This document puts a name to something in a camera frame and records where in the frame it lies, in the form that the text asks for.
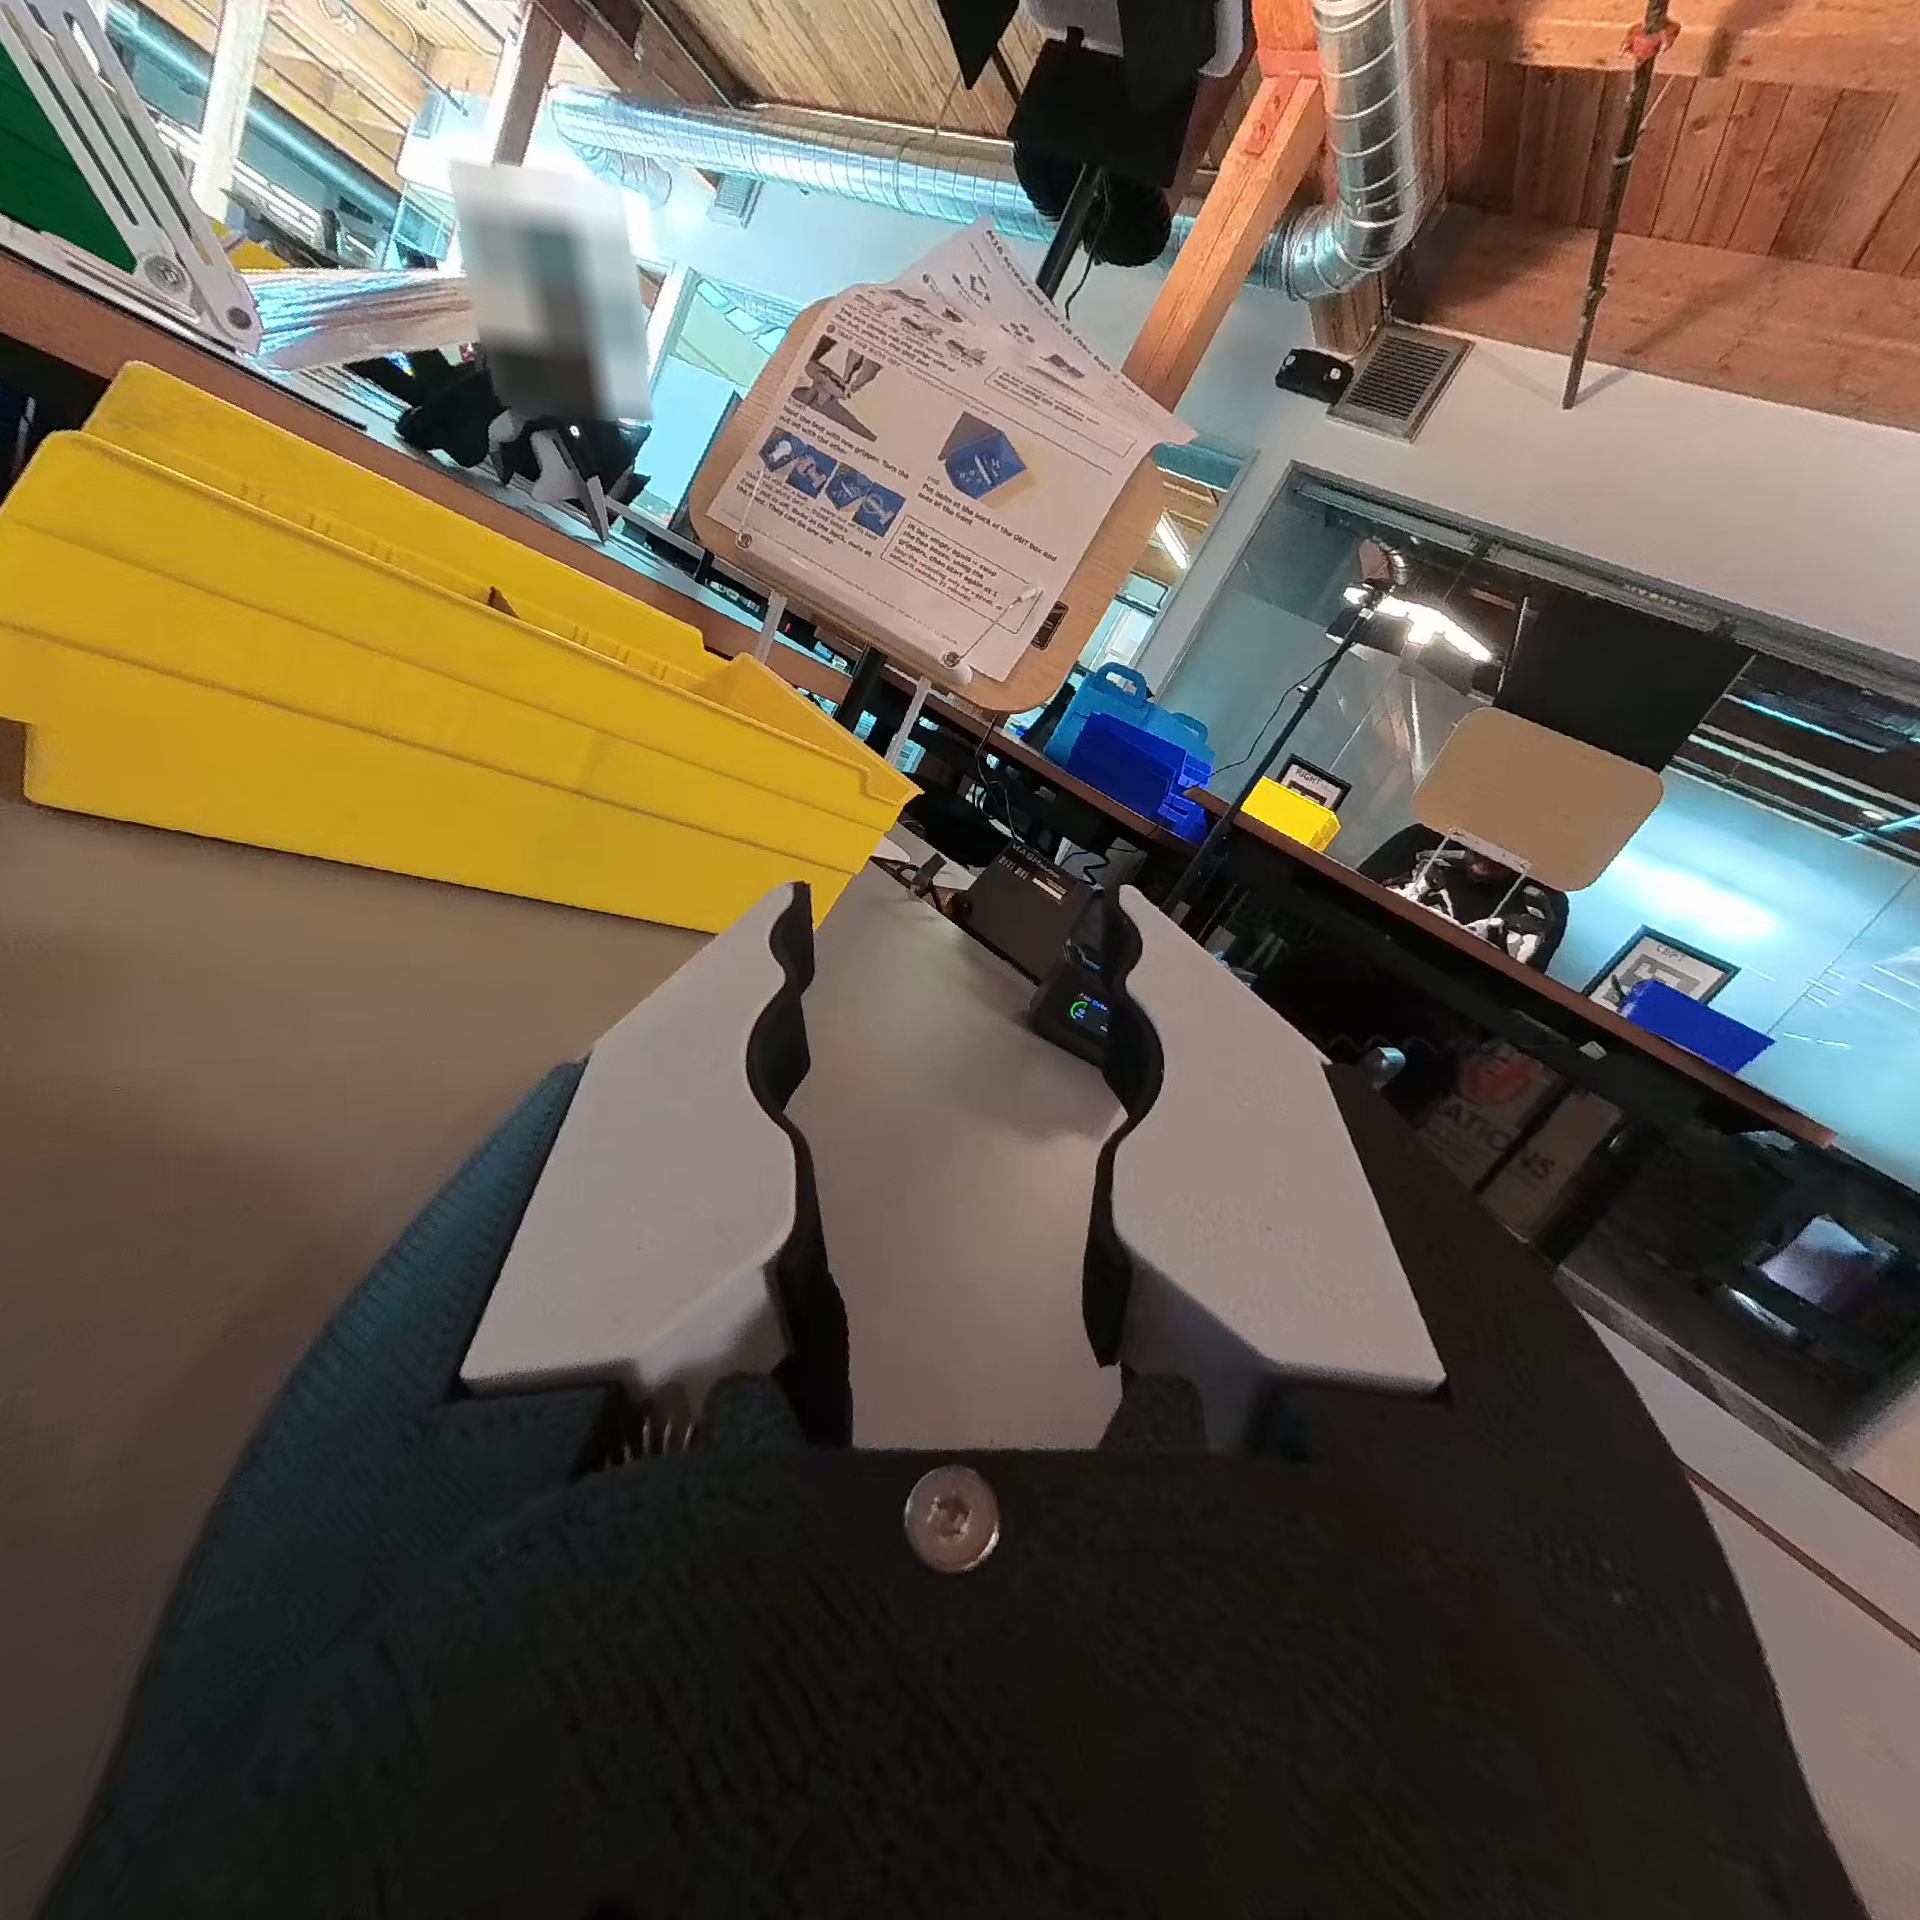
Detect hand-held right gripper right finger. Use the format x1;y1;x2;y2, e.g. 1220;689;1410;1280
1076;884;1451;1442

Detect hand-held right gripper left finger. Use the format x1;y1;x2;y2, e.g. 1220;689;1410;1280
460;880;854;1442

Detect printed sign box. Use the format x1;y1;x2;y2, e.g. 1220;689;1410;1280
1418;1041;1604;1202

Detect black device with screen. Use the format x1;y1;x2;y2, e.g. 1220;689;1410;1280
1031;884;1125;1069

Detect small yellow labelled bin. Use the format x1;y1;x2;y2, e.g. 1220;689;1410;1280
1241;773;1345;855

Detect framed picture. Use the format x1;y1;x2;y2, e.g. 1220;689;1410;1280
1585;929;1742;1010

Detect blank wooden board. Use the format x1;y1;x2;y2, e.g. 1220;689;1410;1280
1412;708;1663;887

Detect black panel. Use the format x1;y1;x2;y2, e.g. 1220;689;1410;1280
1500;591;1757;778

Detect wooden board with instruction sheets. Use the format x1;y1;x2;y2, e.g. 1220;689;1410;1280
687;218;1197;719

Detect wooden beam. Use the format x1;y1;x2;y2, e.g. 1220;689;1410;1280
1123;75;1332;409

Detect metal rod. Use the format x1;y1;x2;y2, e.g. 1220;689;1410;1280
1559;0;1673;411

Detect green panel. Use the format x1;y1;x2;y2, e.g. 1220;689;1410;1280
0;37;138;275

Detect blue tote with handle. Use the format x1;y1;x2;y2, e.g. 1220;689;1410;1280
1046;667;1156;754

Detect wall vent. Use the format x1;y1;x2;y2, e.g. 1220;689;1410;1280
1325;324;1475;442

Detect silver foil duct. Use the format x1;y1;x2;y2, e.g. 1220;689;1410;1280
251;268;484;373

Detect white metal frame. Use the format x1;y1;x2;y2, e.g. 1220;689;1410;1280
0;0;260;357

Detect silver ceiling duct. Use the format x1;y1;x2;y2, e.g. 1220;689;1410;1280
547;88;1307;291

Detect silver elbow duct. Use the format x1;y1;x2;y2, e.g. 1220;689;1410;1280
1271;0;1445;303

